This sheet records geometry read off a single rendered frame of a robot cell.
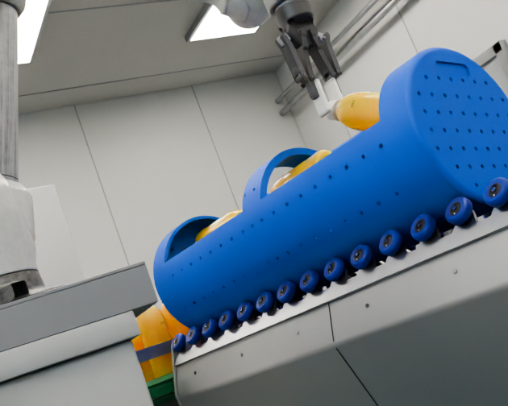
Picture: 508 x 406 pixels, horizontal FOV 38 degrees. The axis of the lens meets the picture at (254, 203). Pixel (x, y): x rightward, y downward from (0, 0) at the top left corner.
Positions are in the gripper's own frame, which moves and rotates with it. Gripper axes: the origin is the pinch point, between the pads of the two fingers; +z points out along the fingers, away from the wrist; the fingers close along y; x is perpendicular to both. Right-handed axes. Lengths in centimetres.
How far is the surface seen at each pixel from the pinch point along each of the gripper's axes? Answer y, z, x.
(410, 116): -14.6, 16.0, -27.2
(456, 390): -10, 58, -11
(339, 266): -11.8, 31.7, 2.2
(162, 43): 231, -211, 348
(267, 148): 358, -133, 417
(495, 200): -12.7, 32.6, -33.4
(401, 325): -14.9, 45.0, -9.5
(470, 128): -2.0, 19.7, -27.5
